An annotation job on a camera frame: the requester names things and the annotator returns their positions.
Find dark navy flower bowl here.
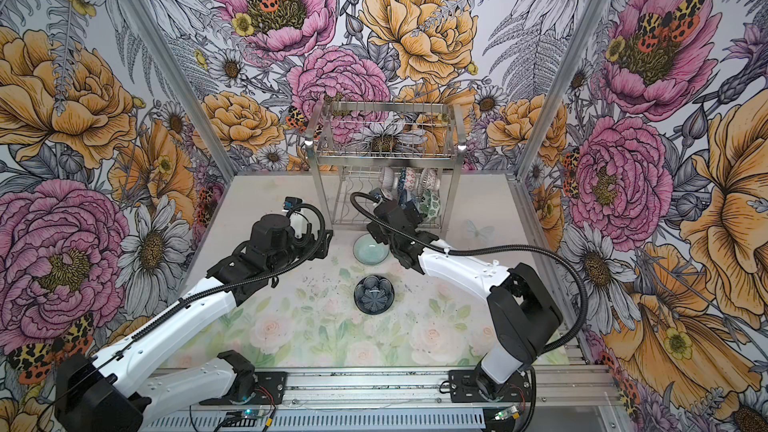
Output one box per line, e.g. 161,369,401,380
353,275,395,316

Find left aluminium frame post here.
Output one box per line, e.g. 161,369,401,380
118,0,237,183

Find grey green patterned bowl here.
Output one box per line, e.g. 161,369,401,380
379,167,399,192

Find green leaf pattern bowl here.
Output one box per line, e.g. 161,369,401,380
418,189,441,221

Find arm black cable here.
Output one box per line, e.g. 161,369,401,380
41,202,328,415
349,191,590,432

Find aluminium frame post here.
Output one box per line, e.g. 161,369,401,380
118,0,237,183
513,0,611,182

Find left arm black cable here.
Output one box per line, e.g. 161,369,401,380
41,202,328,415

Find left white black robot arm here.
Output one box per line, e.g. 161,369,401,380
51,203,333,431

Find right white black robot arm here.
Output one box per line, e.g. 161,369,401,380
367,199,563,401

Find right aluminium frame post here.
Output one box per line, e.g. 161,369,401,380
513,0,611,182

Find mint green lined bowl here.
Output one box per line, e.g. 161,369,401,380
353,234,390,266

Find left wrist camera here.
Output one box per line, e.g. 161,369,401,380
283,196,303,213

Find white bowl maroon pattern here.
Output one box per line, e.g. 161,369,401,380
419,168,441,191

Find aluminium front rail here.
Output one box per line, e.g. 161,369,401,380
107,364,622,412

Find steel two-tier dish rack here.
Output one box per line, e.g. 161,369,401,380
301,100,473,233

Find white vented cable duct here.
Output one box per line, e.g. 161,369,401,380
144,408,486,431

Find blue geometric pattern bowl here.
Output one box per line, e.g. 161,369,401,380
400,167,421,196

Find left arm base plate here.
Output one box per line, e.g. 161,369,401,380
201,371,288,406

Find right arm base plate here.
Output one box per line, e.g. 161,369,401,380
441,369,533,404

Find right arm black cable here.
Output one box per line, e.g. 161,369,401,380
349,191,590,432

